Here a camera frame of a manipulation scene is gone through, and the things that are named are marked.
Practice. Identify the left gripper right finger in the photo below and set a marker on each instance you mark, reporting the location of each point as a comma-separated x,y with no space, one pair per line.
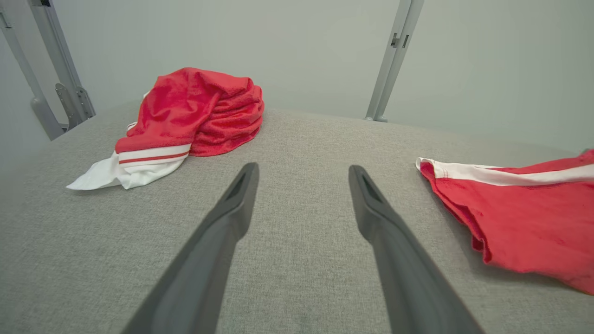
413,287

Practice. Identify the grey double partition post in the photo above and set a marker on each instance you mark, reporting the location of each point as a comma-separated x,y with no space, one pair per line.
392,65

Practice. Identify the red shorts white stripe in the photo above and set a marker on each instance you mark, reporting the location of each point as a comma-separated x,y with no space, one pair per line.
524,222

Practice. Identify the grey rounded metal post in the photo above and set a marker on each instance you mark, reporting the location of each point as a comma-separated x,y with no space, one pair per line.
46,120

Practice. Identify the grey metal frame bracket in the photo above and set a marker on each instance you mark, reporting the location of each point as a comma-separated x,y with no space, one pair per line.
58,55

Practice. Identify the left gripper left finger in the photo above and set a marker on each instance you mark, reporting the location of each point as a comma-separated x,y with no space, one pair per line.
199,287

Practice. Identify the red white jersey shirt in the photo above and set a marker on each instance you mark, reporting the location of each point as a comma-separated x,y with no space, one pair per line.
195,106

